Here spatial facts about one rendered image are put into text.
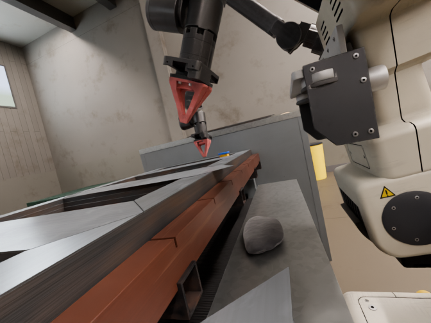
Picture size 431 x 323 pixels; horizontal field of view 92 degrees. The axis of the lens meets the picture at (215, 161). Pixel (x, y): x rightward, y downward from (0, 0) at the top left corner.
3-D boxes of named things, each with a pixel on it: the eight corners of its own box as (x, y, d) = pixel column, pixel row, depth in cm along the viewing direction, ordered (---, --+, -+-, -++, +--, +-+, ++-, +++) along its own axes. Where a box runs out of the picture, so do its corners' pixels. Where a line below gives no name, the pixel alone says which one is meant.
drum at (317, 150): (326, 174, 383) (320, 141, 379) (331, 179, 346) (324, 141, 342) (303, 177, 397) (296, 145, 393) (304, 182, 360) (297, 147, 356)
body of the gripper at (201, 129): (190, 138, 90) (188, 122, 91) (199, 143, 99) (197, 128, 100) (204, 135, 88) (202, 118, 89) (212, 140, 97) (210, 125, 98)
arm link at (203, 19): (219, -16, 31) (229, 6, 36) (178, -18, 33) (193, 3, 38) (209, 34, 33) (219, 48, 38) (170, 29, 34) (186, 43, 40)
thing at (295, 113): (140, 154, 176) (138, 150, 176) (173, 149, 233) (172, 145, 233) (304, 115, 136) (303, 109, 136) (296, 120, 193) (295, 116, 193)
